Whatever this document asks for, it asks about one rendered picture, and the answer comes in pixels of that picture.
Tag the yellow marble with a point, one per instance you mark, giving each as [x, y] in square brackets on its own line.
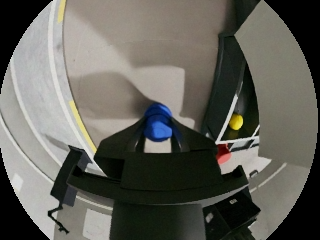
[235, 121]

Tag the blue plug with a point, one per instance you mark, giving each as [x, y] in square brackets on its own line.
[158, 126]

